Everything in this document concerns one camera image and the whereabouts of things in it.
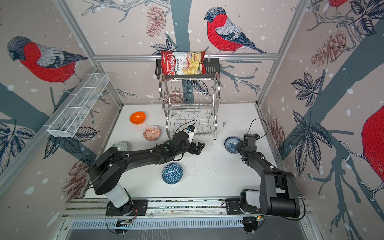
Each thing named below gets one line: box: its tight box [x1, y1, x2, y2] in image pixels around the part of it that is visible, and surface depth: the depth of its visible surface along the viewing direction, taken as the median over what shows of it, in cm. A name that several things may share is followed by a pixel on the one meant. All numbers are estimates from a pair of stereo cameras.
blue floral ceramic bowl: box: [224, 136, 241, 154], surface depth 97 cm
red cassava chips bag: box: [161, 51, 207, 76], surface depth 90 cm
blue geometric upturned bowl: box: [162, 163, 184, 185], surface depth 85 cm
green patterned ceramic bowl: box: [110, 141, 129, 152], surface depth 95 cm
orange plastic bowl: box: [129, 111, 146, 125], surface depth 109 cm
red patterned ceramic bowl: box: [143, 125, 161, 142], surface depth 103 cm
